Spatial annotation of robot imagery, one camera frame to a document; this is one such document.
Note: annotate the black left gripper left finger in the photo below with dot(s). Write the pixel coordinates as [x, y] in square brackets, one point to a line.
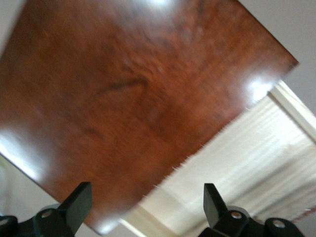
[66, 217]

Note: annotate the dark wooden drawer cabinet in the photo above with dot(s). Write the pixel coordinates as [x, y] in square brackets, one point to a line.
[123, 98]

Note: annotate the dark wooden cabinet door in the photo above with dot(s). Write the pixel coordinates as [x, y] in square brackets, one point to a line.
[247, 153]

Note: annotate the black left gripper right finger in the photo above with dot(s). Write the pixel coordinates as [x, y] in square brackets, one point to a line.
[214, 208]

